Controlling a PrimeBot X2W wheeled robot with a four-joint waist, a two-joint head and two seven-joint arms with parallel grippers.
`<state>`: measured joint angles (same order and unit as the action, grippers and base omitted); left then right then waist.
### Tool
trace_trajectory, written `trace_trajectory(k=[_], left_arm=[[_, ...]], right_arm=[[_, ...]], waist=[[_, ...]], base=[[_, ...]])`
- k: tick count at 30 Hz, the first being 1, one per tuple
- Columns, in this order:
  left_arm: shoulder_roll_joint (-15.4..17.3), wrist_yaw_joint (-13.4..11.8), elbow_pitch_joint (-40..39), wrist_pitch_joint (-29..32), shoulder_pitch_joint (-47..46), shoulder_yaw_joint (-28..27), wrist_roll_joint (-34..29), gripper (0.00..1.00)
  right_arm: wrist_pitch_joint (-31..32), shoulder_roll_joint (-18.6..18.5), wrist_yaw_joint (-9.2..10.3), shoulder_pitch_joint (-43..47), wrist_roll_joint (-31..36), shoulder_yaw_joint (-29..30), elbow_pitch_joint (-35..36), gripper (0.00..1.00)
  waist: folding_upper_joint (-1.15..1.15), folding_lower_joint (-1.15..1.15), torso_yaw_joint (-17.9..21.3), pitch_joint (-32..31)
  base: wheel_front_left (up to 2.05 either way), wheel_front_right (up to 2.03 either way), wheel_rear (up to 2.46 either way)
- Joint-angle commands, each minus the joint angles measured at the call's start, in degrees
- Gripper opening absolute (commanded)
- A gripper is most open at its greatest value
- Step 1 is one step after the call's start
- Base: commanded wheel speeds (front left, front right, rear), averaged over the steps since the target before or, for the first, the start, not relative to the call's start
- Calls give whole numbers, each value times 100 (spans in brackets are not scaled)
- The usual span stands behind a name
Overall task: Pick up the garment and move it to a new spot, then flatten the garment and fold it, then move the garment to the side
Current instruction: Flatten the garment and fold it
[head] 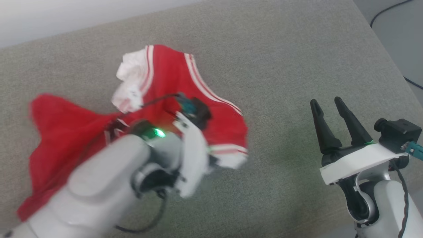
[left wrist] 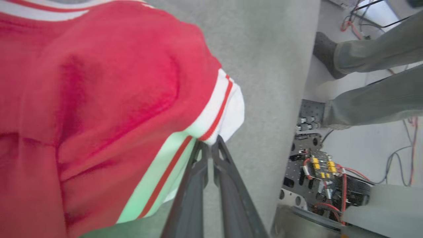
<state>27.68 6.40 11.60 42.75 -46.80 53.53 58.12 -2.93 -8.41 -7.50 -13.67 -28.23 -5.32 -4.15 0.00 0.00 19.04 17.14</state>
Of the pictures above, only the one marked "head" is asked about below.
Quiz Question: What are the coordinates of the teal camera plug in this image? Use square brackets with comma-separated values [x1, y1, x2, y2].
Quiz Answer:
[405, 141, 423, 158]
[178, 98, 196, 114]

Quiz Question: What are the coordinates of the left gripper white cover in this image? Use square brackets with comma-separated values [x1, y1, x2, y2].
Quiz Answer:
[173, 112, 219, 199]

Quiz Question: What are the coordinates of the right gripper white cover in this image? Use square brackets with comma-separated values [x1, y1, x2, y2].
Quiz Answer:
[310, 96, 409, 194]

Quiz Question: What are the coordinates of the teal left camera plug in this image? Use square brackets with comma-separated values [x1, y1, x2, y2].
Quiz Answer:
[178, 98, 196, 114]

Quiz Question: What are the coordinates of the black floor cable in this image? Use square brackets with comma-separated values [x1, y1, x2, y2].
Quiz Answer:
[403, 76, 423, 90]
[369, 0, 414, 28]

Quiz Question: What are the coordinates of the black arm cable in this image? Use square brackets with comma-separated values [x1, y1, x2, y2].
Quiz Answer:
[388, 159, 410, 238]
[114, 94, 180, 234]

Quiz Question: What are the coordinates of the teal right camera plug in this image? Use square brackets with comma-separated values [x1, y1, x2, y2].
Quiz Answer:
[405, 141, 423, 158]

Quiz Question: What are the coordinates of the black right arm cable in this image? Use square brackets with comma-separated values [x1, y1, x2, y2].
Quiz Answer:
[388, 159, 410, 238]

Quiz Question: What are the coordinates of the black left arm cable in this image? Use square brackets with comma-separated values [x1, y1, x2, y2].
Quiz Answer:
[114, 94, 180, 234]

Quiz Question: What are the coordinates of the red and white garment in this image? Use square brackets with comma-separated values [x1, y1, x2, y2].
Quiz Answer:
[17, 44, 249, 222]

